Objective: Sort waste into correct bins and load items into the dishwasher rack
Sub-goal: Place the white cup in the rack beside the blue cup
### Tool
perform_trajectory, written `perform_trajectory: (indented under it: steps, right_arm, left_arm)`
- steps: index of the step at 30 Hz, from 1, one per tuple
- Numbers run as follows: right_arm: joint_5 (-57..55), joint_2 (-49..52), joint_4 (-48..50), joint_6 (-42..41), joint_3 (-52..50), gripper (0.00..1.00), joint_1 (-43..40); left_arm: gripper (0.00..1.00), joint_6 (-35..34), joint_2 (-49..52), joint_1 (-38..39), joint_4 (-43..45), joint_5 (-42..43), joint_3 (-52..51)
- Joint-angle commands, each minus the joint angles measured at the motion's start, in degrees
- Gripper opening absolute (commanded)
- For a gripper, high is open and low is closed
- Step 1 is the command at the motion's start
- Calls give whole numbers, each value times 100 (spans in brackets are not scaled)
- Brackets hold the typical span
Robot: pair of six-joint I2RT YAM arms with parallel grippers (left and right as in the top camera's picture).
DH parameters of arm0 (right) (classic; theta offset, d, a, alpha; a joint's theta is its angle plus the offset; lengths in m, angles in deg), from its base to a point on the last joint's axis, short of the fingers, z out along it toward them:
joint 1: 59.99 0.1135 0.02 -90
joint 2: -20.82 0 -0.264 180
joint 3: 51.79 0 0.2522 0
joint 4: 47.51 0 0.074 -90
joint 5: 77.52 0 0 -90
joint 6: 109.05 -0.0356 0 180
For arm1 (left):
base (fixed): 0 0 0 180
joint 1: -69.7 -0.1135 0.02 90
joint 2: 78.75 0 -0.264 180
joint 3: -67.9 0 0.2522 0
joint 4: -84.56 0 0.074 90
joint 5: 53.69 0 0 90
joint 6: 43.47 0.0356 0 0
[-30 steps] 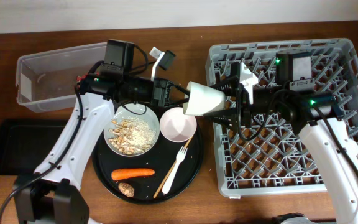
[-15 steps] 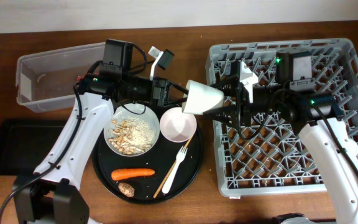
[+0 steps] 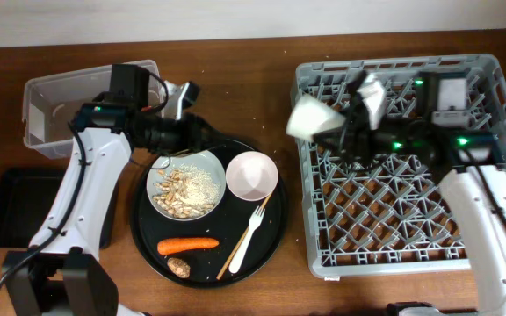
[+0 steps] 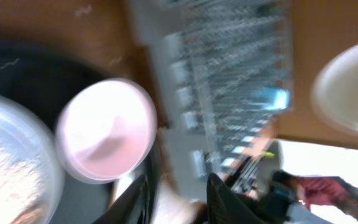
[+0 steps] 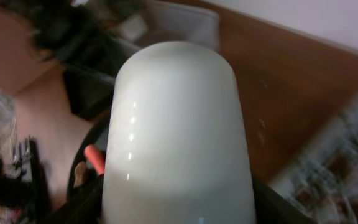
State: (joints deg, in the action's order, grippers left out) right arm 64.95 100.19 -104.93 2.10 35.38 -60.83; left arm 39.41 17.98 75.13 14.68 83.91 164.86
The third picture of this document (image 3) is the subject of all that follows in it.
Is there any grey plate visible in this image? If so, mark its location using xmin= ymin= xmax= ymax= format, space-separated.
xmin=145 ymin=151 xmax=226 ymax=221

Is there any small white cup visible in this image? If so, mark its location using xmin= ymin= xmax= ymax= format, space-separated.
xmin=286 ymin=95 xmax=345 ymax=141

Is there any pile of food scraps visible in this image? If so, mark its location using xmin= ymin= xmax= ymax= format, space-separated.
xmin=151 ymin=165 xmax=222 ymax=219

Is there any pink bowl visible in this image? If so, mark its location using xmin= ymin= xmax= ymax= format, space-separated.
xmin=226 ymin=151 xmax=278 ymax=202

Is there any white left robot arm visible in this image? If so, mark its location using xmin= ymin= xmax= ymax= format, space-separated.
xmin=0 ymin=102 xmax=224 ymax=315

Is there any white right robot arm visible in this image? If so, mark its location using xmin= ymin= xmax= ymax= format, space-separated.
xmin=314 ymin=71 xmax=506 ymax=315

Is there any grey dishwasher rack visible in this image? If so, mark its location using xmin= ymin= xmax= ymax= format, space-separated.
xmin=291 ymin=54 xmax=506 ymax=280

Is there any clear plastic waste bin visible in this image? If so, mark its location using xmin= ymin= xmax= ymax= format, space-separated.
xmin=21 ymin=59 xmax=166 ymax=160

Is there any round black serving tray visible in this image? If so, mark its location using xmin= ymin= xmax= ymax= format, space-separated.
xmin=129 ymin=134 xmax=290 ymax=290

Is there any wooden chopstick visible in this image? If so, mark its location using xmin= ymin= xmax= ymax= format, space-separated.
xmin=216 ymin=193 xmax=271 ymax=280

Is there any white plastic fork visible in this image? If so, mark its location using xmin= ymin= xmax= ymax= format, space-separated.
xmin=228 ymin=206 xmax=265 ymax=274

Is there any orange carrot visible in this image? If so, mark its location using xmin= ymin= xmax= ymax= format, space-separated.
xmin=157 ymin=237 xmax=220 ymax=255

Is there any brown mushroom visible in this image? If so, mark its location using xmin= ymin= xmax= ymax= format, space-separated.
xmin=167 ymin=257 xmax=191 ymax=279

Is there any black rectangular tray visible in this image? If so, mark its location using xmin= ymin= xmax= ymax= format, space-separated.
xmin=0 ymin=166 xmax=120 ymax=249

